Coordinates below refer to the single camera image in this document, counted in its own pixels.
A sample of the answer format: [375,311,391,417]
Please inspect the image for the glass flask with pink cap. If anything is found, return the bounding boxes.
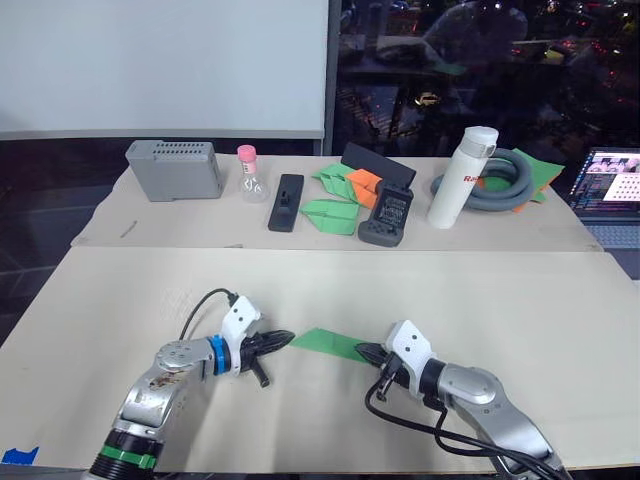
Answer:
[236,144,268,206]

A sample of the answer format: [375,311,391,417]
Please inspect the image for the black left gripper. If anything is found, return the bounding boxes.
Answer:
[234,329,297,389]

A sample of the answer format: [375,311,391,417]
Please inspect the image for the small green paper airplane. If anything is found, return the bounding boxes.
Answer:
[311,163,358,202]

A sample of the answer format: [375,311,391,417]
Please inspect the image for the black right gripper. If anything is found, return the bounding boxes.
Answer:
[355,342,409,402]

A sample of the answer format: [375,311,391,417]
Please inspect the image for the grey coiled hose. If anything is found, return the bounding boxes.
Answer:
[430,147,538,213]

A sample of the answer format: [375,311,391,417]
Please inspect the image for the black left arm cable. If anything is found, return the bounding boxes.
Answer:
[180,288,237,342]

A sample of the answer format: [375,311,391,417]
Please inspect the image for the open laptop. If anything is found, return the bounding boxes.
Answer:
[566,145,640,252]

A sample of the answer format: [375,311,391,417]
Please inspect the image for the green paper sheets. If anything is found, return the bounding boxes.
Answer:
[477,149,566,205]

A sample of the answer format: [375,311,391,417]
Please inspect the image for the black flat rectangular bar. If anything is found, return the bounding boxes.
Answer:
[267,172,307,234]

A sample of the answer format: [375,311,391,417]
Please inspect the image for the grey perforated metal box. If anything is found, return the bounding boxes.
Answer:
[124,139,224,203]

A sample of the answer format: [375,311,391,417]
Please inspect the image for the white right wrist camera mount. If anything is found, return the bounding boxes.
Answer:
[383,320,436,390]

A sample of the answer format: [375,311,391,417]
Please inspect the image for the large green paper airplane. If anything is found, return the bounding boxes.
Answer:
[298,198,363,237]

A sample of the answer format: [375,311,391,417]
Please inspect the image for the white projection board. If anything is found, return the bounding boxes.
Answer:
[0,0,332,142]

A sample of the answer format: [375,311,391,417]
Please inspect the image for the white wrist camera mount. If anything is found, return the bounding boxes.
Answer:
[219,295,263,349]
[383,320,436,390]

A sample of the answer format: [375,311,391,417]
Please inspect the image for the dark grey handheld controller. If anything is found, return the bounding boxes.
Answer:
[356,180,416,248]

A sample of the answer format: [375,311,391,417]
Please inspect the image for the white thermos bottle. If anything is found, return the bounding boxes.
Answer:
[425,125,500,231]

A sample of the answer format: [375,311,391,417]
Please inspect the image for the blue tape strip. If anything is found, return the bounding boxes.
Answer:
[0,445,41,468]

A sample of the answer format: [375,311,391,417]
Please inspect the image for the orange paper airplane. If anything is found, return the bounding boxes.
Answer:
[346,168,386,210]

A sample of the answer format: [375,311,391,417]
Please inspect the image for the green paper sheet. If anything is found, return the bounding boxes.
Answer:
[289,327,382,362]

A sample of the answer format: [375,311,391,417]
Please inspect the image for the black foam block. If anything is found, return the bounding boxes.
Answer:
[340,141,418,188]

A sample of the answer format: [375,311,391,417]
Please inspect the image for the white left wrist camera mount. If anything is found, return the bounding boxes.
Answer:
[219,295,263,349]

